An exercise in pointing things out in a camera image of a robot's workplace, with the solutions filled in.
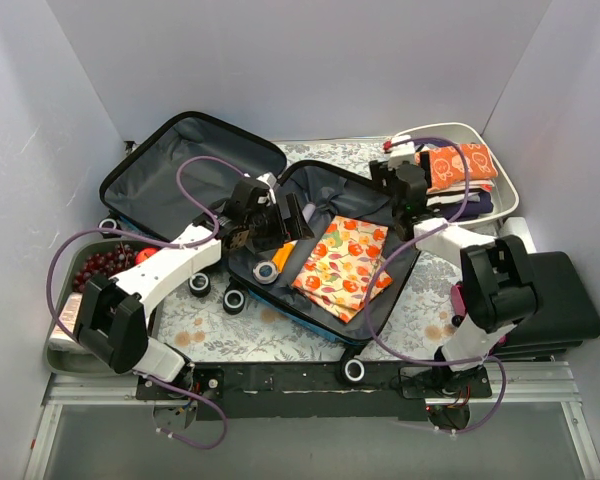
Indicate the dark red grape bunch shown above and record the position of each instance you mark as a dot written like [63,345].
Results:
[114,260]

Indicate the dark green tray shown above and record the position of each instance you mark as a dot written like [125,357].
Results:
[70,362]

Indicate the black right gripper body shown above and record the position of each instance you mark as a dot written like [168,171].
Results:
[385,175]

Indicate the white device at right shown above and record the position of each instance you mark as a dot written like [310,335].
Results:
[518,226]

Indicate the orange floral cloth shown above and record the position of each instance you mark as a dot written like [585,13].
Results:
[338,272]

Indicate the cream plastic basin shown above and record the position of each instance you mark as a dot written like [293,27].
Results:
[504,196]

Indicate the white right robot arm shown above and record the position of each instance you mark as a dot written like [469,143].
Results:
[497,285]

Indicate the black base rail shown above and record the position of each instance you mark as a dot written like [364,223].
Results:
[389,389]

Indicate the floral fern table mat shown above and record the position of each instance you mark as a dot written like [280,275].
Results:
[418,324]

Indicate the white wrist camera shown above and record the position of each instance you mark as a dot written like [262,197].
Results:
[269,180]
[399,154]

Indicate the black white striped cloth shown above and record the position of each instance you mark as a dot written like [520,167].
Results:
[455,193]

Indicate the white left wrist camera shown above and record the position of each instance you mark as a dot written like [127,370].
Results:
[269,180]

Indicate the blue fish-print suitcase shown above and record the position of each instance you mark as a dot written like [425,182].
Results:
[191,165]

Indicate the orange bunny print towel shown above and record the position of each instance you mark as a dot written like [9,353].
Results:
[447,168]

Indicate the black storage box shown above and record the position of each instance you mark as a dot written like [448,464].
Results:
[566,319]

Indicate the red apple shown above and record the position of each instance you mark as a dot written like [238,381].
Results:
[144,255]

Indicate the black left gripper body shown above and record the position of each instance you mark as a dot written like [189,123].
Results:
[287,216]

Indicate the pink patterned packet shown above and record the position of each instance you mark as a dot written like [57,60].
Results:
[58,339]

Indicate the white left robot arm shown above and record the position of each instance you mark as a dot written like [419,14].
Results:
[112,322]

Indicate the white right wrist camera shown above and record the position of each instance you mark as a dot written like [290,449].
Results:
[399,154]

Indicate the dark purple garment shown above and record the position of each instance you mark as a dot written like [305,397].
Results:
[477,205]

